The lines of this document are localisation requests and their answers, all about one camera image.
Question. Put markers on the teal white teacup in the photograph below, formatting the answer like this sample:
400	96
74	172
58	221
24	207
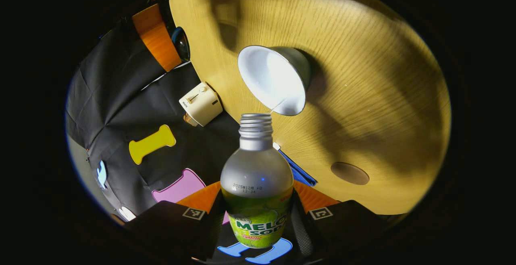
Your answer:
270	79

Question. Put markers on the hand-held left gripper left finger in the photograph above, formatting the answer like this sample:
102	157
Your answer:
173	228

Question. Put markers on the blue folded towel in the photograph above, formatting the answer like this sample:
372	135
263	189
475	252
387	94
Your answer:
300	174

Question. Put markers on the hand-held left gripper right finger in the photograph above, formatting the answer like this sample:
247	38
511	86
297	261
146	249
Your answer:
346	226

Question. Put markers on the black backdrop cloth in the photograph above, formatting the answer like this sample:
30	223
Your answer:
121	95

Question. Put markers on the brown bread slice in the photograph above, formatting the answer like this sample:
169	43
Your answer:
190	120

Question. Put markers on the silver green water bottle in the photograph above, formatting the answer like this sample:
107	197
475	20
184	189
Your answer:
258	168

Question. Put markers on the teal teacup lid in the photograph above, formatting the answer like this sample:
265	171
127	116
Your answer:
182	45

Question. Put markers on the round brown coaster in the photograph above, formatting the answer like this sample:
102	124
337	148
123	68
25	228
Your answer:
350	173

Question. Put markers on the white toaster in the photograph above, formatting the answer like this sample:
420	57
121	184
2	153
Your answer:
201	103

